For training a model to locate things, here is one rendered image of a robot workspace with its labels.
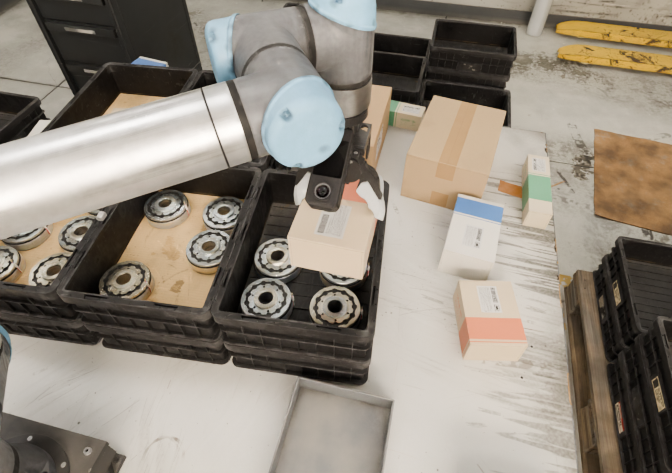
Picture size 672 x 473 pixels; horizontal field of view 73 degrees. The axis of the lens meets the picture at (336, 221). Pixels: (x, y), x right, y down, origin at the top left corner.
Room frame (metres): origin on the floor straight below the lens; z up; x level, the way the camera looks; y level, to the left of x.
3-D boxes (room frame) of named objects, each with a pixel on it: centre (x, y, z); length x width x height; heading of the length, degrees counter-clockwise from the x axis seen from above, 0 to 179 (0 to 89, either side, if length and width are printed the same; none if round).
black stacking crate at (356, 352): (0.58, 0.05, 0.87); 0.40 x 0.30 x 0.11; 172
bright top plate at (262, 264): (0.59, 0.13, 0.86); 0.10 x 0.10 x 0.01
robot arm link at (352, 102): (0.52, -0.01, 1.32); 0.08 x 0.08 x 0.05
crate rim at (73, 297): (0.63, 0.35, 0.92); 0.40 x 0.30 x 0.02; 172
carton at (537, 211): (0.93, -0.58, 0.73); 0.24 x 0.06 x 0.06; 165
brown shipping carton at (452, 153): (1.03, -0.35, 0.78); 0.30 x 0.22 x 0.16; 158
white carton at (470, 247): (0.74, -0.35, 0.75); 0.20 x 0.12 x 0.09; 160
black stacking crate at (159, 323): (0.63, 0.35, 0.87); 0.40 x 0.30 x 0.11; 172
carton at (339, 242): (0.50, 0.00, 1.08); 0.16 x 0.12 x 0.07; 166
